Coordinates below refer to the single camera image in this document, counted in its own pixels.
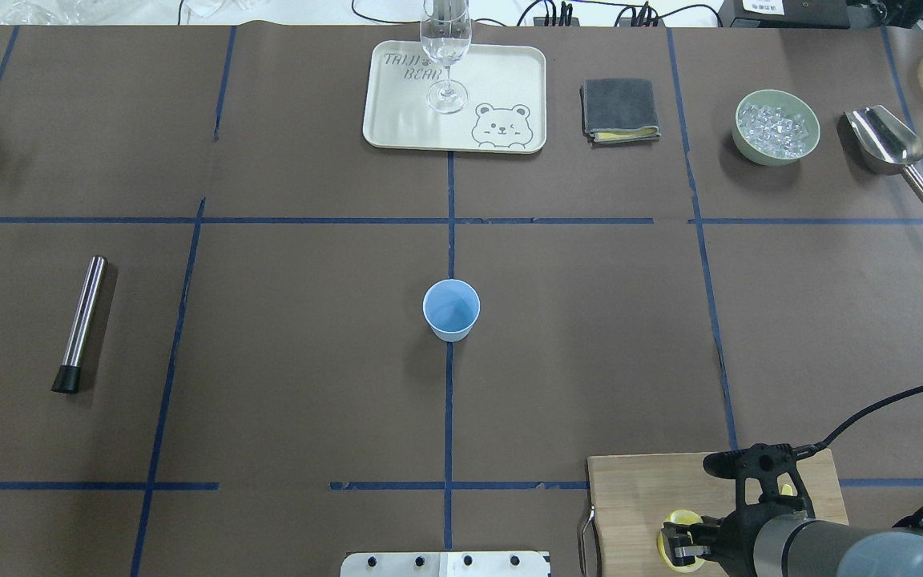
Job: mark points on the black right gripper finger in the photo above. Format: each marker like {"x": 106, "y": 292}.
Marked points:
{"x": 679, "y": 548}

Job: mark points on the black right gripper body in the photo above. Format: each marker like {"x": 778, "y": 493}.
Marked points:
{"x": 735, "y": 543}

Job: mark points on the yellow lemon half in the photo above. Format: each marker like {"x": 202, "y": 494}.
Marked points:
{"x": 685, "y": 517}

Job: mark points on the light blue plastic cup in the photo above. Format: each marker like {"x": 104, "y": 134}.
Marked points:
{"x": 451, "y": 308}

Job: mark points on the wooden cutting board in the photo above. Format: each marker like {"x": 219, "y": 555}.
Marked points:
{"x": 631, "y": 496}

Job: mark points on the green bowl of ice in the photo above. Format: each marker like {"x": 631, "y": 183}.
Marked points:
{"x": 773, "y": 128}

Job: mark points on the steel ice scoop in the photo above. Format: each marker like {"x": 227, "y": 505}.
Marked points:
{"x": 888, "y": 145}

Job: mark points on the grey folded cloth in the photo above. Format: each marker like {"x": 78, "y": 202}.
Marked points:
{"x": 619, "y": 110}

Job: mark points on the cream bear tray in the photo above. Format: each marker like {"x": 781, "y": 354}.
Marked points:
{"x": 497, "y": 102}

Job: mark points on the clear wine glass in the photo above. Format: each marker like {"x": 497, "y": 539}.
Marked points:
{"x": 446, "y": 35}

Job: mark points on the steel muddler black tip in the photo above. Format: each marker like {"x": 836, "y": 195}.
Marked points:
{"x": 68, "y": 375}

